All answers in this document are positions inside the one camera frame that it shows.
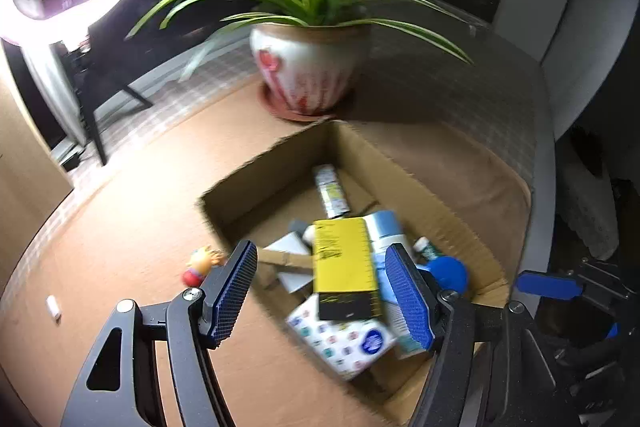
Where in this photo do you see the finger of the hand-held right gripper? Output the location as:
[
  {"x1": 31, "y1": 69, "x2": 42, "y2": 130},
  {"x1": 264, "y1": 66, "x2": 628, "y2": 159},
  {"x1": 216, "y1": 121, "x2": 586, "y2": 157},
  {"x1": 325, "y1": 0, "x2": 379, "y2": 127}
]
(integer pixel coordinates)
[
  {"x1": 545, "y1": 304, "x2": 626, "y2": 360},
  {"x1": 516, "y1": 258, "x2": 636, "y2": 308}
]

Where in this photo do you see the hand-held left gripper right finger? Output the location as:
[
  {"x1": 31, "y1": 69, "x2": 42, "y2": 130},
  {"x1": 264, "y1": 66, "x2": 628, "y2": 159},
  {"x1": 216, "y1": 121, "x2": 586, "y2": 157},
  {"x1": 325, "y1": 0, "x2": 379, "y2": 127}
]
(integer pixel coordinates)
[{"x1": 384, "y1": 243, "x2": 583, "y2": 427}]

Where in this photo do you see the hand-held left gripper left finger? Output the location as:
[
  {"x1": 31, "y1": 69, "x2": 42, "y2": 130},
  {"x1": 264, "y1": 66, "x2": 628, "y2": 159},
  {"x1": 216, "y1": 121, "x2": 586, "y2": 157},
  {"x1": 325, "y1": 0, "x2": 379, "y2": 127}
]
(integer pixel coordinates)
[{"x1": 60, "y1": 239, "x2": 259, "y2": 427}]

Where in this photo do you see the round blue tape measure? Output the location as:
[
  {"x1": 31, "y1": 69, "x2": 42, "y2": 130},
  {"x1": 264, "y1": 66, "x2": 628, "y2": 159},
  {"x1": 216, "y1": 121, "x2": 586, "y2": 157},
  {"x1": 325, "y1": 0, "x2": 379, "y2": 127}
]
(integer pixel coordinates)
[{"x1": 422, "y1": 256, "x2": 469, "y2": 294}]

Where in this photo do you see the green glue stick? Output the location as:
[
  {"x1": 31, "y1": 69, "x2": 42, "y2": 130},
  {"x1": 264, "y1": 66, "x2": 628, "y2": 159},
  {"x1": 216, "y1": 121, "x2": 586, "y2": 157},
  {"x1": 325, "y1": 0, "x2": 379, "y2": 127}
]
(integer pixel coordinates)
[{"x1": 412, "y1": 236, "x2": 443, "y2": 264}]

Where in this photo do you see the wooden clothespin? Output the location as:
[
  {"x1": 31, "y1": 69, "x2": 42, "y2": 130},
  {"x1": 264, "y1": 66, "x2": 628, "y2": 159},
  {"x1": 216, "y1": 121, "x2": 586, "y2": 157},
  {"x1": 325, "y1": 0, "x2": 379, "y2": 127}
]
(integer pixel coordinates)
[{"x1": 256, "y1": 247, "x2": 316, "y2": 273}]

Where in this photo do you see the yellow and black card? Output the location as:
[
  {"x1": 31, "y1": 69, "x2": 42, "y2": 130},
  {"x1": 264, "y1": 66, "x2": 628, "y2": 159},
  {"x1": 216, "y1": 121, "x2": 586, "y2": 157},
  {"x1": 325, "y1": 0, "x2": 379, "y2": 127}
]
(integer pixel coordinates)
[{"x1": 312, "y1": 217, "x2": 385, "y2": 322}]

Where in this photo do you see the white bottle with blue cap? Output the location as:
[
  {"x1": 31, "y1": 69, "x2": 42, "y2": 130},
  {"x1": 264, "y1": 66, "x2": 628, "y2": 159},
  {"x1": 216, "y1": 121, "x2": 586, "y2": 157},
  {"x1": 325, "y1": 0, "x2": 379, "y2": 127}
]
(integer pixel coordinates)
[{"x1": 361, "y1": 209, "x2": 433, "y2": 360}]

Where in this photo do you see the white charger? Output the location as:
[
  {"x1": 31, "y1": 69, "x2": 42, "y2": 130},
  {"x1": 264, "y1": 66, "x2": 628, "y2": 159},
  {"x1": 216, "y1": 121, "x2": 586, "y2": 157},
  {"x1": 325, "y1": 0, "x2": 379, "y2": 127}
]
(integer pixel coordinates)
[{"x1": 260, "y1": 231, "x2": 313, "y2": 295}]

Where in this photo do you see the button print tissue pack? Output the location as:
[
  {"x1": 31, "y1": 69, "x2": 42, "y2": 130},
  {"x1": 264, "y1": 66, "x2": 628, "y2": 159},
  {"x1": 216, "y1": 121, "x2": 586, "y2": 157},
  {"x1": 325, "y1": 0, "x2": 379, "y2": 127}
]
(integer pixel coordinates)
[{"x1": 286, "y1": 294, "x2": 398, "y2": 382}]

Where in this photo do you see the small pink bottle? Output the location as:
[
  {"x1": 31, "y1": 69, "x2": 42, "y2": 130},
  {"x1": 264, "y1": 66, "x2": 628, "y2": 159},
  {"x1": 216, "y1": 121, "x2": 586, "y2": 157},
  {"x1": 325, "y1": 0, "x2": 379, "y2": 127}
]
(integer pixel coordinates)
[{"x1": 287, "y1": 219, "x2": 318, "y2": 245}]

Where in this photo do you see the cardboard box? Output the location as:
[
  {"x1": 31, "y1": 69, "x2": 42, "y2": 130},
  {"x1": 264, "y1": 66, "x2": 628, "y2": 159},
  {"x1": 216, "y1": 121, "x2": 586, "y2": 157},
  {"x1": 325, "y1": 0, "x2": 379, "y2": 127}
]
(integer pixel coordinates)
[{"x1": 197, "y1": 119, "x2": 533, "y2": 427}]

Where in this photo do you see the person's white fleece clothing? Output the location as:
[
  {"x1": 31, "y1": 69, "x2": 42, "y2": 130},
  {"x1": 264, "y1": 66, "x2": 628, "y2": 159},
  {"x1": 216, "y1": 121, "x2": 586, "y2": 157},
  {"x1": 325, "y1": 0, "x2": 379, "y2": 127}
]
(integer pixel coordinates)
[{"x1": 555, "y1": 142, "x2": 621, "y2": 260}]

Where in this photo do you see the red pot saucer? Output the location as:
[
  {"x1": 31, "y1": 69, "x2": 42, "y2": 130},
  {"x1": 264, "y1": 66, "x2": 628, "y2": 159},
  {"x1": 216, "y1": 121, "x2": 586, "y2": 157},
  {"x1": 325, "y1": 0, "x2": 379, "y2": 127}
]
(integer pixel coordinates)
[{"x1": 257, "y1": 84, "x2": 356, "y2": 122}]

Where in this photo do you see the checked tablecloth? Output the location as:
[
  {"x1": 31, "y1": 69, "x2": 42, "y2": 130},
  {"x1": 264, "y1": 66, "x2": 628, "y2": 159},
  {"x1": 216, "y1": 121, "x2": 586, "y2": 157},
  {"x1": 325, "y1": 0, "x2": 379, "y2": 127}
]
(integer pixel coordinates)
[{"x1": 50, "y1": 2, "x2": 558, "y2": 188}]

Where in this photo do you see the white and red flowerpot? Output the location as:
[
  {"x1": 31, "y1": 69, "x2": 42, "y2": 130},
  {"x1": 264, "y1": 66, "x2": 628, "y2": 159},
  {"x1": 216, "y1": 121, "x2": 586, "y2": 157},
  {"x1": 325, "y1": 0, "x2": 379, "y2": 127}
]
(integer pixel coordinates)
[{"x1": 249, "y1": 23, "x2": 371, "y2": 116}]

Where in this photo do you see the large wooden board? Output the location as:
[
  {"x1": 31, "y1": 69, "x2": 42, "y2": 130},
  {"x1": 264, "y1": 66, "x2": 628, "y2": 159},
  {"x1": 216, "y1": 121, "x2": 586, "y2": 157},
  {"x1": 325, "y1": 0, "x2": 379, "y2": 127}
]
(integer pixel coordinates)
[{"x1": 0, "y1": 72, "x2": 76, "y2": 238}]

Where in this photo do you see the toy figure keychain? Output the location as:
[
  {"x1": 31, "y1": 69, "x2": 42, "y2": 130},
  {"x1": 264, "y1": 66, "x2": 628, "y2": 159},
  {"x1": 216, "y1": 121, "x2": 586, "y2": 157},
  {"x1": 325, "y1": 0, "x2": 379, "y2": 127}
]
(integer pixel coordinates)
[{"x1": 181, "y1": 246, "x2": 228, "y2": 290}]

